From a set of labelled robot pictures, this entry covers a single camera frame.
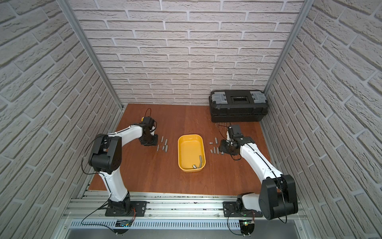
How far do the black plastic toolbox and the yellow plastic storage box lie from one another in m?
0.20

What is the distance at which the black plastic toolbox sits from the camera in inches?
39.5

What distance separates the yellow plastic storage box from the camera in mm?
880
